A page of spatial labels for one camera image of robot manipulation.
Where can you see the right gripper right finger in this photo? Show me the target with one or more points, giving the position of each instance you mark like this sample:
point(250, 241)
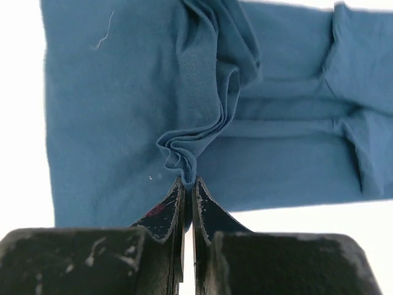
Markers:
point(231, 259)

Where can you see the dark blue t shirt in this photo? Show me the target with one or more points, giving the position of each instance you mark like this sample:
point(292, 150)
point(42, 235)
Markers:
point(272, 105)

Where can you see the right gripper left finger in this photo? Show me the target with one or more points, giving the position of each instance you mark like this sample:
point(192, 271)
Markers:
point(145, 258)

